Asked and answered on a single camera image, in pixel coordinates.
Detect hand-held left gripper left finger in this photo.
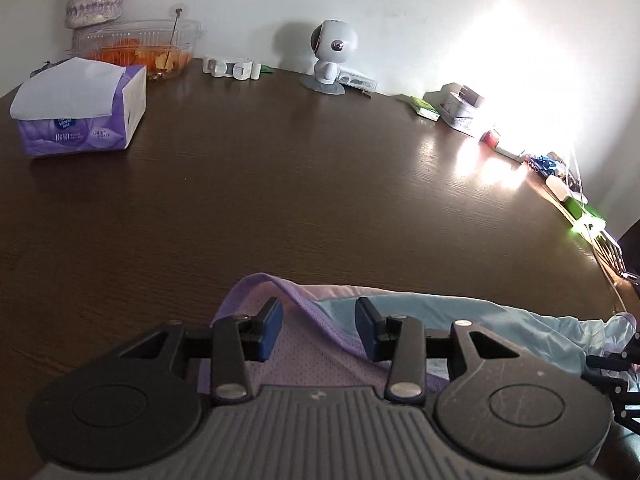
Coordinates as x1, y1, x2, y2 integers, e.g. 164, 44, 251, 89
117, 296, 284, 403

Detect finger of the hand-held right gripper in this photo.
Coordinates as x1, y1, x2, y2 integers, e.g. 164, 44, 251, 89
585, 330, 640, 377
596, 377, 640, 431

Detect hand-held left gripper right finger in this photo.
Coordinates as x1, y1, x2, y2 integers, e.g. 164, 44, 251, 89
354, 296, 521, 405

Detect pink and blue mesh tank top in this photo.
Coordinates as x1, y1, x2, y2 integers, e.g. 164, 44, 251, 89
197, 272, 638, 397

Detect black chair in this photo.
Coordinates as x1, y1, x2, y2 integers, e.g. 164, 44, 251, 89
617, 220, 640, 247

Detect bright green packet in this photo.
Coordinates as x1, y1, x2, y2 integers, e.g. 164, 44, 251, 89
562, 197, 608, 233

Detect thin white tube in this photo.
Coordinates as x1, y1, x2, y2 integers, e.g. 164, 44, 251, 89
569, 142, 593, 211

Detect blue toy pieces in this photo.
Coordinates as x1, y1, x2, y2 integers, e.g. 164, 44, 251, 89
525, 152, 561, 176

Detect green and white small box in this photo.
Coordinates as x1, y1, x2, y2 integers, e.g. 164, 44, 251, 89
400, 94, 441, 122

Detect white flat device box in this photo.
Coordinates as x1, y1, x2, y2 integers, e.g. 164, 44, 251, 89
337, 70, 378, 93

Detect white plastic clips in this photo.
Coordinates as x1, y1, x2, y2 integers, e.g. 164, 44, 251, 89
202, 56, 262, 82

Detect white robot figurine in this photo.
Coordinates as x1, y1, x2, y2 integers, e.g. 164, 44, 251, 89
300, 20, 357, 96

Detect purple tissue box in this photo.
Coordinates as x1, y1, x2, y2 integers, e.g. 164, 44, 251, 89
10, 57, 148, 157

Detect thin fruit pick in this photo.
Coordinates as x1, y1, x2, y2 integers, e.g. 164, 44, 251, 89
166, 6, 184, 68

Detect clear plastic fruit container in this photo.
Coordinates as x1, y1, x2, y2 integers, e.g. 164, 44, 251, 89
67, 19, 207, 82

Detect metal wire rack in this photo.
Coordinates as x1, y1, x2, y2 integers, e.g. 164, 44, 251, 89
590, 232, 627, 277

